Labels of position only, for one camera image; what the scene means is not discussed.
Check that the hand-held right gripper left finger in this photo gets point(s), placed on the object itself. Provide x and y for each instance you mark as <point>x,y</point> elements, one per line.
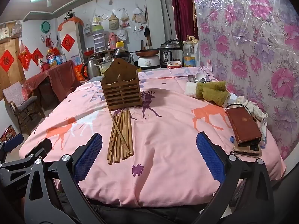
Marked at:
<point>90,158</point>

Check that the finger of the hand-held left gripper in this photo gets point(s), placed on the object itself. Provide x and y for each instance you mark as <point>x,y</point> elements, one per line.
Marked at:
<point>41,148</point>
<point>14,142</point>

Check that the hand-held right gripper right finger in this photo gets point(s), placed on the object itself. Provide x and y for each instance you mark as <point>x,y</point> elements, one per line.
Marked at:
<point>210,158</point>

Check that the pile of wooden chopsticks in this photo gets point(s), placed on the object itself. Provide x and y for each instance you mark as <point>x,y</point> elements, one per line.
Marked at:
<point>120,140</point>

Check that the brown wooden chopstick holder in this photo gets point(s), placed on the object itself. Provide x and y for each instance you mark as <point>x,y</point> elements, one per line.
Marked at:
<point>121,93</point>

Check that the red printed box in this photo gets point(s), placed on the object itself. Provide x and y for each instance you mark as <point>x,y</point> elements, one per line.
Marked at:
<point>8,134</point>

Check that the phone in beige case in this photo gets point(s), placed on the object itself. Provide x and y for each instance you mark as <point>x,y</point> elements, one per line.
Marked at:
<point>247,151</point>

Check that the wooden chair with cushion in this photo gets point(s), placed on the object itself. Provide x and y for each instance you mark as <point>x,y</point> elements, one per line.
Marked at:
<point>23,105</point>

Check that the brown leather wallet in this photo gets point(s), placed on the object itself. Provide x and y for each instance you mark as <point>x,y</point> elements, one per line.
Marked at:
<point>243,123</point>

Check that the pink deer print tablecloth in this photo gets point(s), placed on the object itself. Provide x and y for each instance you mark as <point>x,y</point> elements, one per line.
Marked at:
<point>163,144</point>

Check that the wooden door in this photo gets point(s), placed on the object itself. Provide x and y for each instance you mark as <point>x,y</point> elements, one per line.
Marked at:
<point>14,81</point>

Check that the olive and white plush cloth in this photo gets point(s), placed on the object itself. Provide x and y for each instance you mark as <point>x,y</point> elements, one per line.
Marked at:
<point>210,92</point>

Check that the table with red cloth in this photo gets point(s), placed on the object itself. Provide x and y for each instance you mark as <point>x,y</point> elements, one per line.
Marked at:
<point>56,77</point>

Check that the small white cup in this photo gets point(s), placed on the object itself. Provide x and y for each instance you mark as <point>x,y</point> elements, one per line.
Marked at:
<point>201,77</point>

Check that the metal spoon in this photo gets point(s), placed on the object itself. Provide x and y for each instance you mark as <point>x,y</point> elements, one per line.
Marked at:
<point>191,78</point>

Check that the red printed bag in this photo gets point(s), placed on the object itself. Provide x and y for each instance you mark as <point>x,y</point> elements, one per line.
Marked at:
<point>79,73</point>

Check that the steel kettle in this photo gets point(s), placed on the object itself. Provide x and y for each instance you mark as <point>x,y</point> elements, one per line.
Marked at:
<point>92,70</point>

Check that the yellow oil jug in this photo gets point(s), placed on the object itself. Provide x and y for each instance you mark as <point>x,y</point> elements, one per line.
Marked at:
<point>51,59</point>

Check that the red and white bowl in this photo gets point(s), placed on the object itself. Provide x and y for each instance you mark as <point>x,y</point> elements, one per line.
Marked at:
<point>174,65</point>

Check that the clear plastic oil bottle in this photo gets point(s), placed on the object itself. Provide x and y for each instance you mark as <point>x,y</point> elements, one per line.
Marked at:
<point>189,56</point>

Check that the red basin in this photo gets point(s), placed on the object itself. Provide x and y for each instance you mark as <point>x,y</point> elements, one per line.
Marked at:
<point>89,52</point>

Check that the dark sauce bottle yellow cap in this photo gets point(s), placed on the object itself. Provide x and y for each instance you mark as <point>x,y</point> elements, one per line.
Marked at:
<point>121,53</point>

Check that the silver rice cooker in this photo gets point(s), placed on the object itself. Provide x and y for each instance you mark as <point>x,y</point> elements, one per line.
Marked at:
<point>171,53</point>

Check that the white rice cooker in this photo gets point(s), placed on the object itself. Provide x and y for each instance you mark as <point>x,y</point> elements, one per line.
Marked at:
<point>148,63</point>

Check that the white refrigerator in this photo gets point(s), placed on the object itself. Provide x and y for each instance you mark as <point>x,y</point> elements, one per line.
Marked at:
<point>79,39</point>

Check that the striped container green lid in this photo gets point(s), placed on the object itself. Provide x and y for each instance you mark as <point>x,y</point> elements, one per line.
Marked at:
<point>98,39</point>

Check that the pink thermos jug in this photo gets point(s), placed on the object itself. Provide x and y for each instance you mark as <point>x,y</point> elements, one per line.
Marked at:
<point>112,40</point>

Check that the red frying pan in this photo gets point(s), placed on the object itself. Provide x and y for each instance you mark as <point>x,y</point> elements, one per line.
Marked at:
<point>147,52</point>

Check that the orange fridge cover cloth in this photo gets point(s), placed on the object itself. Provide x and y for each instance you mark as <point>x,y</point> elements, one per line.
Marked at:
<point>70,19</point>

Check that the panda plush toy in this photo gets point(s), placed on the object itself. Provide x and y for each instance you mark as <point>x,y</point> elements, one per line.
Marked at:
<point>69,15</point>

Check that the beige hanging pouch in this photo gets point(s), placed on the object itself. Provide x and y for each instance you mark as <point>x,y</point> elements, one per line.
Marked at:
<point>113,22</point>

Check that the hanging plastic bag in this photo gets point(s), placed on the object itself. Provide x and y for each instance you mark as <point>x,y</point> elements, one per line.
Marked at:
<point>138,16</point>

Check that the dark red curtain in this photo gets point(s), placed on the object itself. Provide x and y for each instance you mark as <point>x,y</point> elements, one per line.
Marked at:
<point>183,9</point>

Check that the green wall plate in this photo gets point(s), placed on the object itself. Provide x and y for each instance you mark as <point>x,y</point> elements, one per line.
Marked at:
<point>45,26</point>

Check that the floral plastic wall sheet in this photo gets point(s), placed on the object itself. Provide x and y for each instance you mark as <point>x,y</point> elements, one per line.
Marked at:
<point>245,39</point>

